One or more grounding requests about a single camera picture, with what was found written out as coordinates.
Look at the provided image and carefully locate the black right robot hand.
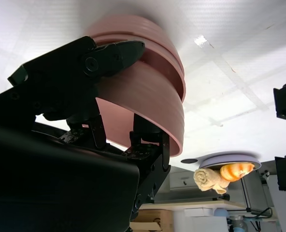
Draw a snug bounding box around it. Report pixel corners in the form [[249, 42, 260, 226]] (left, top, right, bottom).
[[0, 35, 172, 232]]

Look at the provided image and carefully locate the lavender round plate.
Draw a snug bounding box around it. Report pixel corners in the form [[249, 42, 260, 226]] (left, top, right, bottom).
[[200, 151, 262, 174]]

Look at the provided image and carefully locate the orange striped croissant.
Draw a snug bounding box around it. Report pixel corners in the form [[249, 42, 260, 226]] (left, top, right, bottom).
[[219, 163, 255, 182]]

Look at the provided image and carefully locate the beige rolled towel toy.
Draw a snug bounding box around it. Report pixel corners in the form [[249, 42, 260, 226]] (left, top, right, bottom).
[[193, 168, 229, 195]]

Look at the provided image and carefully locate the brown cardboard box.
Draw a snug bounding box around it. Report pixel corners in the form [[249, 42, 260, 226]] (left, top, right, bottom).
[[130, 209, 175, 232]]

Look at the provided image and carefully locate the light wooden table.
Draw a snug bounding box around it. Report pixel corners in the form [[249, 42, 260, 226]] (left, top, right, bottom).
[[138, 199, 249, 211]]

